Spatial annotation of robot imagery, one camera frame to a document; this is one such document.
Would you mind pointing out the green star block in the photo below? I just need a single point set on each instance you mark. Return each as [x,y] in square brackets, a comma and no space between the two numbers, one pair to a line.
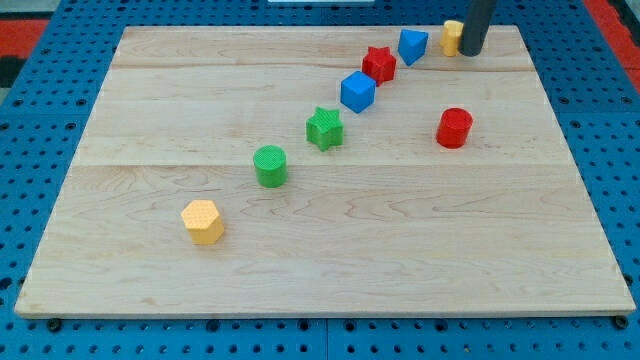
[325,128]

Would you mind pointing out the green cylinder block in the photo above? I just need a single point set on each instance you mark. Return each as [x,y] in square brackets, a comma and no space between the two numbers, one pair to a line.
[270,166]

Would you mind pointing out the blue cube block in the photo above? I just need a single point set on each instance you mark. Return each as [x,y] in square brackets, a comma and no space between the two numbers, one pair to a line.
[357,91]

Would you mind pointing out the yellow hexagon block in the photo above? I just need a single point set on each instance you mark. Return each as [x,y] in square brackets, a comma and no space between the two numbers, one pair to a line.
[203,222]

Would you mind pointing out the red star block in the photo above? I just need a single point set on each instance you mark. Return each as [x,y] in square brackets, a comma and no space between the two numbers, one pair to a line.
[379,64]

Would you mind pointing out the red cylinder block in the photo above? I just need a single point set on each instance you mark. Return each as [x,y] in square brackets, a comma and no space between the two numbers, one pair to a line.
[454,127]

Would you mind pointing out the blue triangle block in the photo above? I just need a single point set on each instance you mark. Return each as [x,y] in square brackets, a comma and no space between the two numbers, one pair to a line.
[412,45]

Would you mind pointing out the yellow block behind stick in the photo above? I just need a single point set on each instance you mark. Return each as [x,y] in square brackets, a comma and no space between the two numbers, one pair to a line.
[450,37]

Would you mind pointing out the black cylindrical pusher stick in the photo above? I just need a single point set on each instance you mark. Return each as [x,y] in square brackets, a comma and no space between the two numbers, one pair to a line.
[476,25]

